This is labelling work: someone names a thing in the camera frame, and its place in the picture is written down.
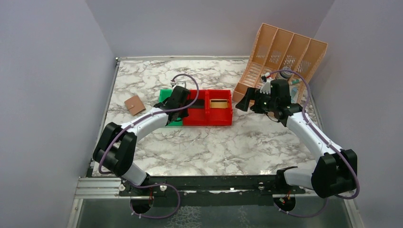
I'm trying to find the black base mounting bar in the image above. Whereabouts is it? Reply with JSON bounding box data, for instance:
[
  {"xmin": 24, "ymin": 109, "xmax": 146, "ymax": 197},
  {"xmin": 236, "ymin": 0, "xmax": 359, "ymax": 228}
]
[{"xmin": 119, "ymin": 175, "xmax": 305, "ymax": 207}]

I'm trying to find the black card in red bin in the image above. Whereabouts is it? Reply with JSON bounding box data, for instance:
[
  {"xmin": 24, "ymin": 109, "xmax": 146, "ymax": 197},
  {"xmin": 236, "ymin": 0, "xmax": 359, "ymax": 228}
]
[{"xmin": 189, "ymin": 99, "xmax": 205, "ymax": 109}]

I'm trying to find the brown leather card holder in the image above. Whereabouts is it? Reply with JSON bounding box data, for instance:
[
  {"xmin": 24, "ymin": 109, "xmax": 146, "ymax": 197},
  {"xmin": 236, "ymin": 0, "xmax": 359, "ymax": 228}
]
[{"xmin": 125, "ymin": 95, "xmax": 145, "ymax": 116}]

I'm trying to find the peach desk organizer rack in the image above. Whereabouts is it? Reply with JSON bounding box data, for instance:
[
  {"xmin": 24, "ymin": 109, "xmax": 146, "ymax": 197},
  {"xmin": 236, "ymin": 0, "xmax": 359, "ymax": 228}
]
[{"xmin": 232, "ymin": 23, "xmax": 328, "ymax": 102}]

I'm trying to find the red double plastic bin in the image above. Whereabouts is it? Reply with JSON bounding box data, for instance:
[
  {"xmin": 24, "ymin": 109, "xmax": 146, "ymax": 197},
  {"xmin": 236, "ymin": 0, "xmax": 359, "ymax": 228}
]
[{"xmin": 182, "ymin": 89, "xmax": 233, "ymax": 126}]

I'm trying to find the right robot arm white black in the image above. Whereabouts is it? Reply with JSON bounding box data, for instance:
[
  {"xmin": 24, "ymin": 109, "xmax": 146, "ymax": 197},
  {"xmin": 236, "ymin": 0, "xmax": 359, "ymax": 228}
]
[{"xmin": 235, "ymin": 79, "xmax": 359, "ymax": 198}]

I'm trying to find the round jar patterned lid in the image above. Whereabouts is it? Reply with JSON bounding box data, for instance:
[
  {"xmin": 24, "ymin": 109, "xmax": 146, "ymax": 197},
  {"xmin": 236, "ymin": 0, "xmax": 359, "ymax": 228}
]
[{"xmin": 278, "ymin": 66, "xmax": 293, "ymax": 80}]

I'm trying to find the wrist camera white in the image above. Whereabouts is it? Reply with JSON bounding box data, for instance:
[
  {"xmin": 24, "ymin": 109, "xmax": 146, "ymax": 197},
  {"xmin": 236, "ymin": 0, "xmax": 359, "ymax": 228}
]
[
  {"xmin": 260, "ymin": 72, "xmax": 273, "ymax": 95},
  {"xmin": 170, "ymin": 81, "xmax": 186, "ymax": 89}
]

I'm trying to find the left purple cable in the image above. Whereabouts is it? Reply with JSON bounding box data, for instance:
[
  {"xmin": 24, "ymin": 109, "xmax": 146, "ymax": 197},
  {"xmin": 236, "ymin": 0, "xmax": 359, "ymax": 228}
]
[{"xmin": 98, "ymin": 74, "xmax": 200, "ymax": 219}]

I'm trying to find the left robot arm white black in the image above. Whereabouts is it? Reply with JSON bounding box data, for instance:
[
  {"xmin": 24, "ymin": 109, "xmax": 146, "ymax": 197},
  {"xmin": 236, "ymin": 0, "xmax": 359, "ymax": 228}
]
[{"xmin": 92, "ymin": 86, "xmax": 191, "ymax": 195}]

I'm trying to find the gold card in red bin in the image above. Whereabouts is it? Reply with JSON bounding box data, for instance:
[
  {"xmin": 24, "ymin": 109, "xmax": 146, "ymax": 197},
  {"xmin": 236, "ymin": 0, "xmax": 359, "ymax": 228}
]
[{"xmin": 210, "ymin": 99, "xmax": 229, "ymax": 109}]

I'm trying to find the green plastic bin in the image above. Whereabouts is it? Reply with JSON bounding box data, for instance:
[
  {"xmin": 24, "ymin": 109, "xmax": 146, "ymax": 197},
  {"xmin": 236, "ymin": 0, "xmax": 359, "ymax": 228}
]
[{"xmin": 155, "ymin": 86, "xmax": 189, "ymax": 126}]

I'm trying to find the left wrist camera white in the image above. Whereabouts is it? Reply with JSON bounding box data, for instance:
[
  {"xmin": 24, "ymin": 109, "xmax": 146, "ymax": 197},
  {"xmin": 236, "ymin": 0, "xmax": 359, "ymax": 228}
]
[{"xmin": 170, "ymin": 81, "xmax": 186, "ymax": 89}]

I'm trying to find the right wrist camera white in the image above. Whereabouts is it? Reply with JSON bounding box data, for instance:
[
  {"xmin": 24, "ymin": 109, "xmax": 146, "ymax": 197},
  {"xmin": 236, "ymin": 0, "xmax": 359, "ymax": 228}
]
[{"xmin": 260, "ymin": 72, "xmax": 273, "ymax": 95}]

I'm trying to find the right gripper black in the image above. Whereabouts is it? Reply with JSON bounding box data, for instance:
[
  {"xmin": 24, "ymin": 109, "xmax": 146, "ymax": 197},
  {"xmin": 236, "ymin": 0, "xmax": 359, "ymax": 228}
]
[{"xmin": 236, "ymin": 86, "xmax": 278, "ymax": 114}]

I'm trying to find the green white tube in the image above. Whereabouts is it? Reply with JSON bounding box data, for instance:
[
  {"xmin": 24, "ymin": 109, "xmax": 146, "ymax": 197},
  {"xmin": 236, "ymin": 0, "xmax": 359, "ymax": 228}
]
[{"xmin": 290, "ymin": 79, "xmax": 302, "ymax": 85}]

